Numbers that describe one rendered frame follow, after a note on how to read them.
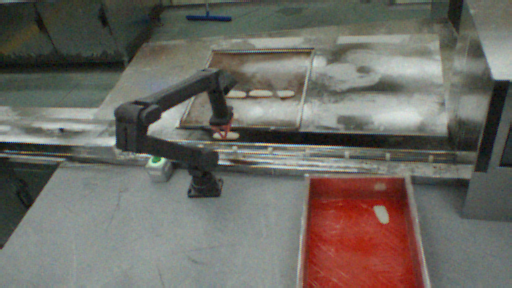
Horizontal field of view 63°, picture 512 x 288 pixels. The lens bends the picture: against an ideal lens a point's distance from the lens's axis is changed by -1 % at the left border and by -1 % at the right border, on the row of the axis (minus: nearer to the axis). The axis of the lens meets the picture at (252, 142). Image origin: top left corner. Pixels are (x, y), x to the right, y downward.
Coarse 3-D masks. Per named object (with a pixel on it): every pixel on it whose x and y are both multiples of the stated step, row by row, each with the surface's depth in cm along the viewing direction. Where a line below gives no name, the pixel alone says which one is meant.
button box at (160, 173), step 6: (162, 162) 157; (168, 162) 160; (150, 168) 157; (156, 168) 156; (162, 168) 156; (168, 168) 160; (174, 168) 164; (150, 174) 159; (156, 174) 158; (162, 174) 157; (168, 174) 160; (150, 180) 161; (156, 180) 160; (162, 180) 159
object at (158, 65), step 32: (288, 32) 247; (320, 32) 241; (352, 32) 235; (384, 32) 229; (416, 32) 224; (448, 32) 219; (160, 64) 239; (192, 64) 233; (448, 64) 195; (128, 96) 216; (448, 96) 176; (160, 128) 189; (448, 128) 160
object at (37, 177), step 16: (0, 112) 225; (16, 112) 222; (32, 112) 219; (48, 112) 217; (64, 112) 214; (80, 112) 212; (0, 160) 189; (16, 160) 187; (32, 160) 185; (48, 160) 183; (0, 176) 200; (16, 176) 197; (32, 176) 193; (48, 176) 190; (0, 192) 209; (16, 192) 203; (32, 192) 202; (0, 208) 220; (16, 208) 216; (0, 224) 231; (16, 224) 226; (0, 240) 243
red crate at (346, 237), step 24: (312, 216) 136; (336, 216) 134; (360, 216) 133; (312, 240) 128; (336, 240) 127; (360, 240) 126; (384, 240) 124; (408, 240) 123; (312, 264) 122; (336, 264) 121; (360, 264) 119; (384, 264) 118; (408, 264) 117
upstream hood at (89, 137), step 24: (0, 120) 196; (24, 120) 193; (48, 120) 189; (72, 120) 186; (96, 120) 183; (0, 144) 184; (24, 144) 179; (48, 144) 175; (72, 144) 171; (96, 144) 169
